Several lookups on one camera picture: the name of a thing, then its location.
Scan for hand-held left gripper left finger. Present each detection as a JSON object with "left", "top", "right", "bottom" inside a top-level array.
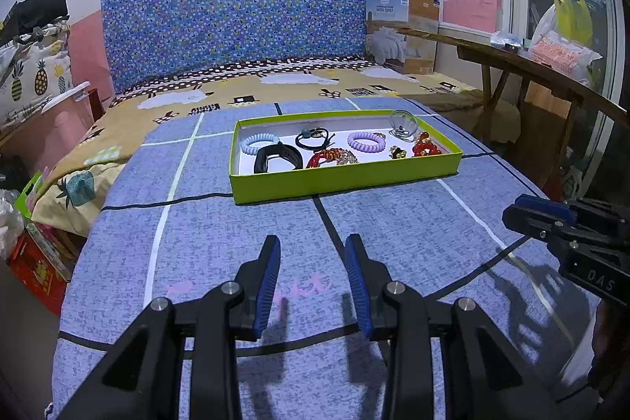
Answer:
[{"left": 54, "top": 234, "right": 282, "bottom": 420}]

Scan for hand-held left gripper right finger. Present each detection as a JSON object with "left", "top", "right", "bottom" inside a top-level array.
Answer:
[{"left": 343, "top": 234, "right": 601, "bottom": 420}]

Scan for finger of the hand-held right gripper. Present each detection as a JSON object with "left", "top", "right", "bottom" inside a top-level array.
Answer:
[
  {"left": 514, "top": 194, "right": 579, "bottom": 226},
  {"left": 502, "top": 204, "right": 572, "bottom": 248}
]

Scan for green jewelry box tray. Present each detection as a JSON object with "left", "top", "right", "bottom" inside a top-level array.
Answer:
[{"left": 229, "top": 109, "right": 463, "bottom": 205}]

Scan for red coral bracelet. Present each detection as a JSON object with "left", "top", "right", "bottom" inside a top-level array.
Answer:
[{"left": 305, "top": 147, "right": 352, "bottom": 170}]

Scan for light blue spiral hair tie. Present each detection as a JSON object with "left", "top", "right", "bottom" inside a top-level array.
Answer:
[{"left": 240, "top": 132, "right": 280, "bottom": 156}]

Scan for grey hair tie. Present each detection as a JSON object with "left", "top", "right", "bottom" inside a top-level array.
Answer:
[{"left": 388, "top": 109, "right": 420, "bottom": 141}]

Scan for purple spiral hair tie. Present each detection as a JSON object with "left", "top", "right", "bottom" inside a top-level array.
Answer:
[{"left": 347, "top": 131, "right": 385, "bottom": 152}]

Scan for black hair tie with bead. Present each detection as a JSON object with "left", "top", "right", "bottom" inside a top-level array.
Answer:
[{"left": 295, "top": 128, "right": 336, "bottom": 151}]

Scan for blue grid blanket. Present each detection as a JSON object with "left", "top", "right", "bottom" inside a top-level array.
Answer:
[{"left": 52, "top": 98, "right": 604, "bottom": 420}]

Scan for brown cardboard board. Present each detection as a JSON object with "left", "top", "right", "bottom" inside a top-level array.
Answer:
[{"left": 522, "top": 80, "right": 576, "bottom": 175}]

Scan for black wrist band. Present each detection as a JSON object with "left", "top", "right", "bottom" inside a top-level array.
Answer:
[{"left": 253, "top": 142, "right": 304, "bottom": 175}]

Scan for wooden table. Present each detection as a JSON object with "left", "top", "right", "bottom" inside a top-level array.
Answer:
[{"left": 394, "top": 25, "right": 630, "bottom": 194}]

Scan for white pink plastic bag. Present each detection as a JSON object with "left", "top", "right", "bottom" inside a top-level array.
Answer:
[{"left": 529, "top": 7, "right": 604, "bottom": 86}]

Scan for clear plastic packet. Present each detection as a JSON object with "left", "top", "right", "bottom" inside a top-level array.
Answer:
[{"left": 489, "top": 31, "right": 523, "bottom": 52}]

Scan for yellow plastic bag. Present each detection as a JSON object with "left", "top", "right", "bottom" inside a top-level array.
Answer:
[{"left": 552, "top": 0, "right": 594, "bottom": 42}]

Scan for yellow sheep print bedsheet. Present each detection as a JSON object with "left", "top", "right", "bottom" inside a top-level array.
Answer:
[{"left": 49, "top": 56, "right": 523, "bottom": 165}]

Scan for cardboard quilt box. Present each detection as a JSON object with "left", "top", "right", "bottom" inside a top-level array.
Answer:
[{"left": 365, "top": 0, "right": 445, "bottom": 76}]

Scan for yellow pineapple print pillow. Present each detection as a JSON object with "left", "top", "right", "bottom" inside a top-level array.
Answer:
[{"left": 32, "top": 144, "right": 130, "bottom": 238}]

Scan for red printed box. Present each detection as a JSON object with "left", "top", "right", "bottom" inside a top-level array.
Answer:
[{"left": 10, "top": 223, "right": 77, "bottom": 317}]

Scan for green carton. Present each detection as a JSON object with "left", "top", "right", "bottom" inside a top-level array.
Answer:
[{"left": 14, "top": 171, "right": 45, "bottom": 219}]

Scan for white plastic bags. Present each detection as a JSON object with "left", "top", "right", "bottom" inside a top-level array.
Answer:
[{"left": 0, "top": 189, "right": 25, "bottom": 258}]

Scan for pink cabinet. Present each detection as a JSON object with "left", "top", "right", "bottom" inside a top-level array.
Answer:
[{"left": 0, "top": 80, "right": 96, "bottom": 165}]

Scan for white flat board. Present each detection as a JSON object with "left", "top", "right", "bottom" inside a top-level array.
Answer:
[{"left": 42, "top": 80, "right": 92, "bottom": 113}]

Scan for blue patterned headboard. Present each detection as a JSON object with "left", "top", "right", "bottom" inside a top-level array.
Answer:
[{"left": 100, "top": 0, "right": 399, "bottom": 96}]

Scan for pineapple print bag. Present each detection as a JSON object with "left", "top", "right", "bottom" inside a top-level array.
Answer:
[{"left": 0, "top": 21, "right": 74, "bottom": 130}]

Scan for black bag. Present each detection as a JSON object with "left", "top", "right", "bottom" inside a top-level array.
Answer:
[{"left": 0, "top": 0, "right": 70, "bottom": 44}]

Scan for red beaded bracelet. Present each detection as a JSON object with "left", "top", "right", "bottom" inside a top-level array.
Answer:
[{"left": 411, "top": 132, "right": 446, "bottom": 157}]

